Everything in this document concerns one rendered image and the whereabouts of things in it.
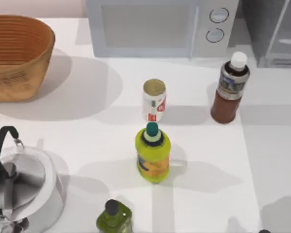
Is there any round microwave knob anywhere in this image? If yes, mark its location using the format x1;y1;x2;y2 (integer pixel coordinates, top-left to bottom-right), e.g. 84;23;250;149
205;27;226;44
209;7;230;24

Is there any grey cabinet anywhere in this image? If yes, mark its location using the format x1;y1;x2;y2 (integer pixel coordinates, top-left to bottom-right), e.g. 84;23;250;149
242;0;291;69

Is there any pale microwave oven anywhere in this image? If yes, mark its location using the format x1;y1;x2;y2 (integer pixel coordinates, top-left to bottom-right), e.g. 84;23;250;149
84;0;240;61

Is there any microwave door handle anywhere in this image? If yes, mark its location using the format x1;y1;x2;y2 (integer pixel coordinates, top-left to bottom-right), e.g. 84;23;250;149
189;5;200;60

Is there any green bottle with black cap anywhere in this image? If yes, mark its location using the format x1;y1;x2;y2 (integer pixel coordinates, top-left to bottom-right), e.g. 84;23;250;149
96;199;134;233

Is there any silver kettle with black handle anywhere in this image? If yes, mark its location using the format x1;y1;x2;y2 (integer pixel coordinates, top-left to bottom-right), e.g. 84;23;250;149
0;126;66;233

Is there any microwave oven door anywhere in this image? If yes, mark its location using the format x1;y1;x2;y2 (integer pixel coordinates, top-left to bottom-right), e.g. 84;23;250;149
85;0;201;58

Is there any red and white can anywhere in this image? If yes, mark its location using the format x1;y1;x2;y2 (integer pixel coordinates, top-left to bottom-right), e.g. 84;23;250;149
141;79;167;122

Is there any brown bottle with white cap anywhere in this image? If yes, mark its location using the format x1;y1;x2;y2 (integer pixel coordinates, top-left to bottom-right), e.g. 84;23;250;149
210;51;251;125

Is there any yellow-green bottle with teal cap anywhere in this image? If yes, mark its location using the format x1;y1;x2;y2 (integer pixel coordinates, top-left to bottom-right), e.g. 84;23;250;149
135;122;172;183

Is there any woven tan basket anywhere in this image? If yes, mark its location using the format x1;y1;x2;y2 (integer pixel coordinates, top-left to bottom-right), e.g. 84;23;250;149
0;13;56;103

